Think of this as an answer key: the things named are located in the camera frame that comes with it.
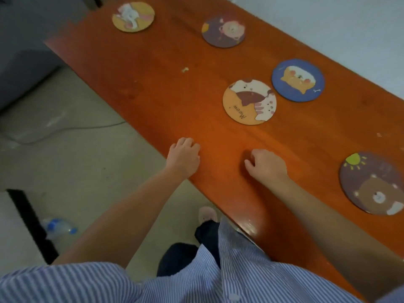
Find person's left hand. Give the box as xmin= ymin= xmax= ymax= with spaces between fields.
xmin=165 ymin=137 xmax=201 ymax=180

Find person's right hand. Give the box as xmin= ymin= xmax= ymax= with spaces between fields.
xmin=244 ymin=149 xmax=288 ymax=184

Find person's left forearm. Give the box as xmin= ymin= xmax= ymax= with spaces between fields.
xmin=52 ymin=165 xmax=190 ymax=269

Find person's right forearm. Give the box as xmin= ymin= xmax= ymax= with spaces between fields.
xmin=263 ymin=175 xmax=404 ymax=302

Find pink slipper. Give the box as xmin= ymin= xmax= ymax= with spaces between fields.
xmin=198 ymin=206 xmax=218 ymax=223

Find orange two cats coaster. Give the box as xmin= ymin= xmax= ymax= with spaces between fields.
xmin=222 ymin=78 xmax=277 ymax=126

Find blue orange cat coaster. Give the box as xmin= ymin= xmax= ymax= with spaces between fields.
xmin=271 ymin=59 xmax=326 ymax=102

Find blue striped shirt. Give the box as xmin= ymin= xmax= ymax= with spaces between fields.
xmin=0 ymin=218 xmax=404 ymax=303

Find dark blue trousers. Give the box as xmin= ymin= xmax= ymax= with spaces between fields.
xmin=157 ymin=221 xmax=221 ymax=277

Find purple pink bear coaster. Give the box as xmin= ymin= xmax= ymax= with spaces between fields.
xmin=201 ymin=16 xmax=246 ymax=48

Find purple brown bear coaster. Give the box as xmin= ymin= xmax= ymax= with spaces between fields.
xmin=339 ymin=151 xmax=404 ymax=216

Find yellow white cat coaster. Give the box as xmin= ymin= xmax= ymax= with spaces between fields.
xmin=112 ymin=1 xmax=155 ymax=33

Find clear plastic water bottle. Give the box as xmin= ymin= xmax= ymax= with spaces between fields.
xmin=41 ymin=218 xmax=78 ymax=241

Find black bar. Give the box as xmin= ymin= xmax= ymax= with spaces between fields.
xmin=6 ymin=189 xmax=59 ymax=265

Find grey cabinet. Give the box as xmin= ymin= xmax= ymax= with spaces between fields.
xmin=0 ymin=0 xmax=102 ymax=111

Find grey floor cable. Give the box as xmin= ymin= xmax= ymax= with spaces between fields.
xmin=0 ymin=121 xmax=127 ymax=145

